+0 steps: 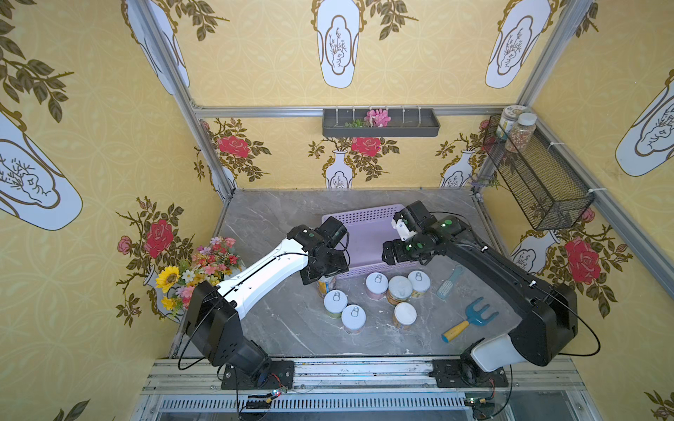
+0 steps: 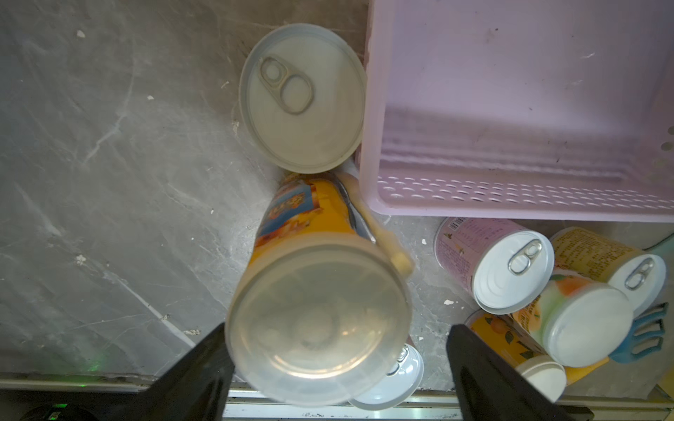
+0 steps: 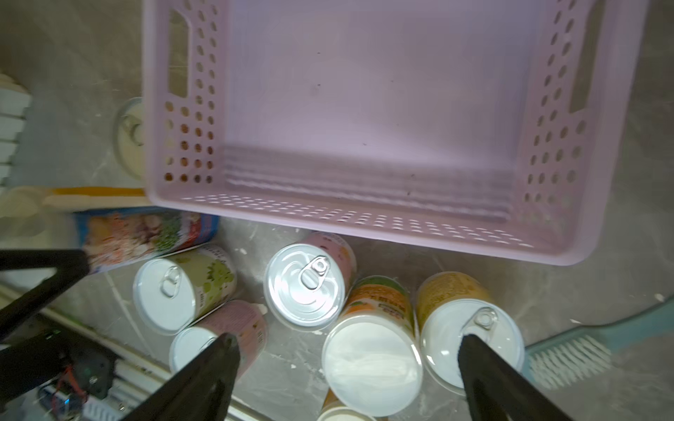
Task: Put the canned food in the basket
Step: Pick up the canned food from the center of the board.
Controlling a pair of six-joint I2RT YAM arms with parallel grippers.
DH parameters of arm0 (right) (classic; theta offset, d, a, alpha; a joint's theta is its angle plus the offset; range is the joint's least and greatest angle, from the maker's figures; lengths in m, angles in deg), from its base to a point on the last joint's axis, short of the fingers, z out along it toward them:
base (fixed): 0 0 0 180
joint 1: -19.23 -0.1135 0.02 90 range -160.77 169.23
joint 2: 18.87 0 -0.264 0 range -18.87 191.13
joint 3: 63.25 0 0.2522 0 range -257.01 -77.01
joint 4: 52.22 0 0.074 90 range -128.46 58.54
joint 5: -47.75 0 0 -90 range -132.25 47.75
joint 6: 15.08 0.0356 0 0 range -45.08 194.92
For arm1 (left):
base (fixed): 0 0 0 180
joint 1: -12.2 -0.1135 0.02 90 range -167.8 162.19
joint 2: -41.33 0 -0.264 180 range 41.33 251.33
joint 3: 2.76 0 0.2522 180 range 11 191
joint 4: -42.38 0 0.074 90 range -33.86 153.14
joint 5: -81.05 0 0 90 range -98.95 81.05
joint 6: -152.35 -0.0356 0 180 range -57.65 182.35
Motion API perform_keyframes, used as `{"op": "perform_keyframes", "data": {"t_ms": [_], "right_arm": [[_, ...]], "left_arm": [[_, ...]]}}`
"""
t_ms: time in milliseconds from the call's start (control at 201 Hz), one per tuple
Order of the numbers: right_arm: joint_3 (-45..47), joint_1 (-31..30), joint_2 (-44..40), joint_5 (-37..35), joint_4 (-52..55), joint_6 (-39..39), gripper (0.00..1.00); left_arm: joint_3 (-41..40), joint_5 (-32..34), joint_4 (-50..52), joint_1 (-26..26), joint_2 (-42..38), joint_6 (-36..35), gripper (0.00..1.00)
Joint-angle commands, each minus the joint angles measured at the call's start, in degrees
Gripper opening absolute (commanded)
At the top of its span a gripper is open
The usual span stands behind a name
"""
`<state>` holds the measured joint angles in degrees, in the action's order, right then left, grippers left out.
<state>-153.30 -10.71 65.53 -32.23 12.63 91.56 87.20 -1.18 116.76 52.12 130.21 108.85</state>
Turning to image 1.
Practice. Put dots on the dark grey wall shelf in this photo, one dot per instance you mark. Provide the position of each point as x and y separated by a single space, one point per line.
411 122

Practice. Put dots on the spice jar white lid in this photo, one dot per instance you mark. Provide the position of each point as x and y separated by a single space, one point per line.
521 133

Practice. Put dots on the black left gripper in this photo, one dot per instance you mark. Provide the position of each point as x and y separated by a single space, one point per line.
320 271

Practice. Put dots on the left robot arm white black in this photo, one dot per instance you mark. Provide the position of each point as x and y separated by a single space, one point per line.
213 322

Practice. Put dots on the teal brush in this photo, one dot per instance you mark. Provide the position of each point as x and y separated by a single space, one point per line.
448 285

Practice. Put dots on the teal garden fork yellow handle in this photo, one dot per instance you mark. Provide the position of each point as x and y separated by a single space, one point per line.
474 316

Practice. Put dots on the yellow peach can white lid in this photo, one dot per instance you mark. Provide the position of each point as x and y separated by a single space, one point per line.
399 290

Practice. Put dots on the spice jar behind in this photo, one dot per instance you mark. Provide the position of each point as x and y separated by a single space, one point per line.
509 118

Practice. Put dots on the lilac perforated plastic basket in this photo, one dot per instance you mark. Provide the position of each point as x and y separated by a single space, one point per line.
368 230

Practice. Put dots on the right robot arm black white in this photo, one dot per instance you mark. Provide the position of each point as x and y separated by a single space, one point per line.
548 312

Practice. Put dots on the tall colourful mixed-food can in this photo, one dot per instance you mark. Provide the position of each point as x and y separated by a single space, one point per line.
326 284

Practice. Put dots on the pink flower on shelf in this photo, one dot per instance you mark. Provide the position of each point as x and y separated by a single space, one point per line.
378 118

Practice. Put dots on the orange can plain white lid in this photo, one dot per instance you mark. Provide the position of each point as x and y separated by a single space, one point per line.
404 315

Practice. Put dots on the pink purple label can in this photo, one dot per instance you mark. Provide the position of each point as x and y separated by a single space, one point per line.
354 319

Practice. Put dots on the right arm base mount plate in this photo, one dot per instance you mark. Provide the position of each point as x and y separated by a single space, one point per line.
454 373

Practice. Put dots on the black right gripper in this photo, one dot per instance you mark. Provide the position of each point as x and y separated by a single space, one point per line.
393 252

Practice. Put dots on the artificial flower bouquet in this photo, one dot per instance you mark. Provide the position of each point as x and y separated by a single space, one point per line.
212 264

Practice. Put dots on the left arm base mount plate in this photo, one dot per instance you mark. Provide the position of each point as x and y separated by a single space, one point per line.
276 374

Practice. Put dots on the black wire mesh basket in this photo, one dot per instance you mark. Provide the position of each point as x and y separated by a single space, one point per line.
551 194

